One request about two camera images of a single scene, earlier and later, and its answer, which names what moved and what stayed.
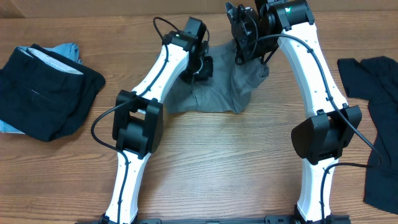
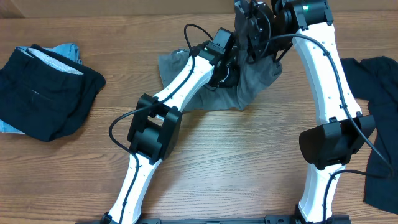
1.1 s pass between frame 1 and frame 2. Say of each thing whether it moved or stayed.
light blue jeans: stayed
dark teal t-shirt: stayed
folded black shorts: stayed
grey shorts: moved
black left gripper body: moved
